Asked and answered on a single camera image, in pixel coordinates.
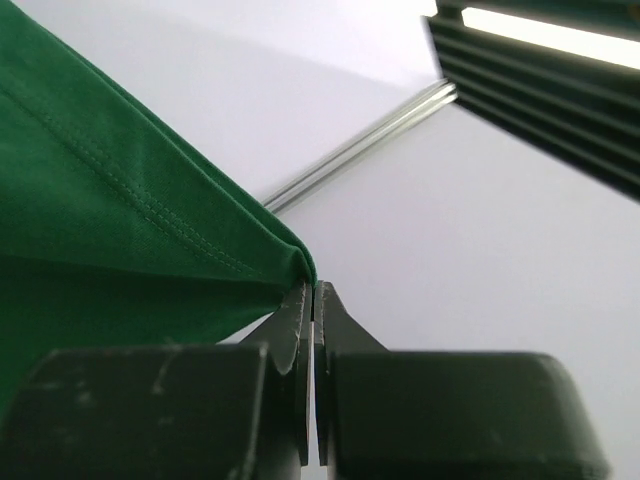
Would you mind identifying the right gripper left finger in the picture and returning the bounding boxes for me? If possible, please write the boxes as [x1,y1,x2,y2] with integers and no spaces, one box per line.
[1,283,313,479]

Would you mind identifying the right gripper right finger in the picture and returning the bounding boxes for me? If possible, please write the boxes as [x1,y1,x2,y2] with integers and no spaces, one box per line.
[313,282,611,479]

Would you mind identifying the green t-shirt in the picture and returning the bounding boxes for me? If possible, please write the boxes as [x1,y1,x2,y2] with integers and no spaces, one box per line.
[1,1,317,406]

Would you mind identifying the ceiling light fixture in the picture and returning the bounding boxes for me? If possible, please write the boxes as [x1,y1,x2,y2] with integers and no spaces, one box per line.
[424,1,639,199]

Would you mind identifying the aluminium corner post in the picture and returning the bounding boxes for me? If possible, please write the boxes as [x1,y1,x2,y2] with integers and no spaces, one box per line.
[262,79,457,214]

